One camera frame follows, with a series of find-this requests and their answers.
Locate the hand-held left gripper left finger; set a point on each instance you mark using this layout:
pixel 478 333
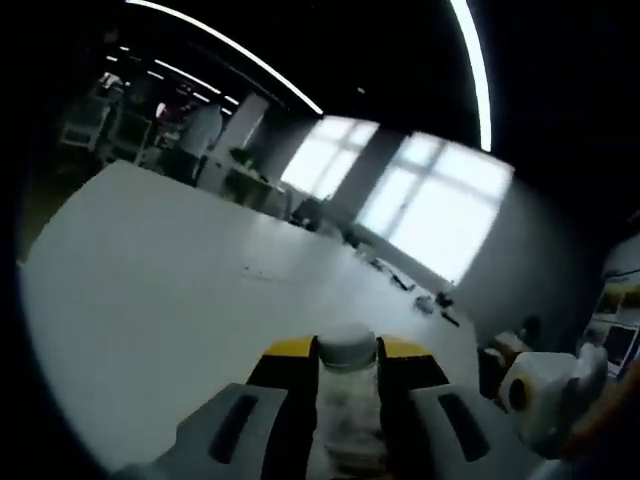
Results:
pixel 280 400

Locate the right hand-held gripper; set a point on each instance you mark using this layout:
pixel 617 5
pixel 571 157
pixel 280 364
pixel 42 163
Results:
pixel 550 385

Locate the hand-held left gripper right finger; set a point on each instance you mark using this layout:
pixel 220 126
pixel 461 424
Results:
pixel 415 400

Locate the clear plastic water bottle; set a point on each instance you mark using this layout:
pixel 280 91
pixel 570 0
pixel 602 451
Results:
pixel 347 345

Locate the small white parts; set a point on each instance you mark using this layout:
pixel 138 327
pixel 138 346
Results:
pixel 426 305

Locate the small black tool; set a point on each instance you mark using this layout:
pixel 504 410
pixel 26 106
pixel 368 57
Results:
pixel 447 307

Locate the blue framed poster board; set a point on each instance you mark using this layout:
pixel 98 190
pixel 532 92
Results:
pixel 617 310

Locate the large window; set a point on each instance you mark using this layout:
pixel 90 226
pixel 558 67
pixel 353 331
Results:
pixel 325 155
pixel 440 210

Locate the green potted plant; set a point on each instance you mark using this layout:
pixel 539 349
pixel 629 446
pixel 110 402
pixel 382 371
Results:
pixel 241 156

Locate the ceiling light strip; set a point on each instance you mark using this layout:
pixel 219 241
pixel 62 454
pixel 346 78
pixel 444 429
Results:
pixel 475 65
pixel 235 47

